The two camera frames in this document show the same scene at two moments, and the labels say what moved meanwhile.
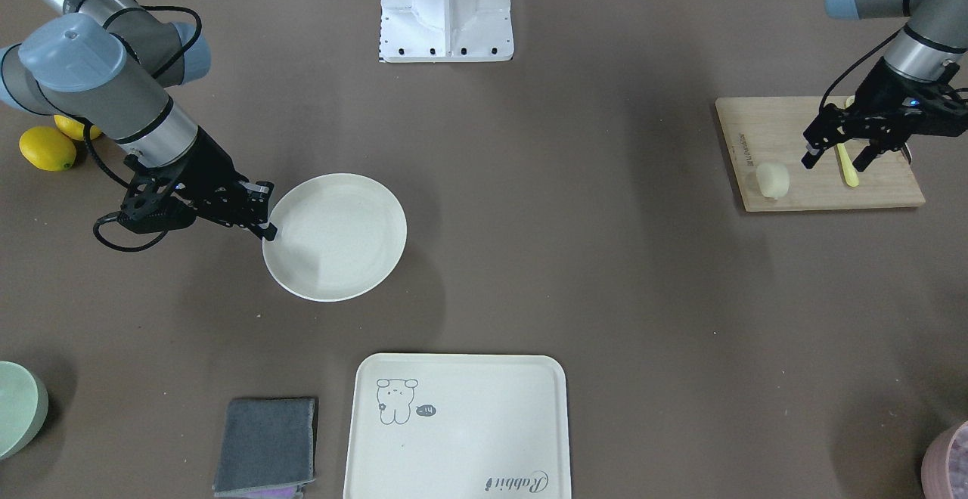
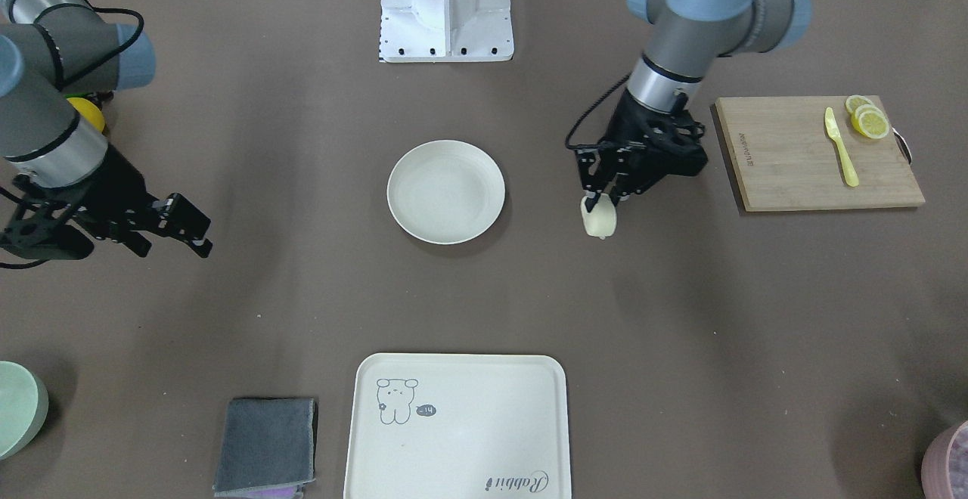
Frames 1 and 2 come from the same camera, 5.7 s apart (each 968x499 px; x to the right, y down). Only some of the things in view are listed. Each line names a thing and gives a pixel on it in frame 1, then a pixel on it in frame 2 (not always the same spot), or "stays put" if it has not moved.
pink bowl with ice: (944, 467) stays put
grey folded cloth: (268, 444) stays put
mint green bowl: (24, 397) stays put
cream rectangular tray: (458, 426) stays put
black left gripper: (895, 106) → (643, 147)
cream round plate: (339, 237) → (445, 192)
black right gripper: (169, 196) → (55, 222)
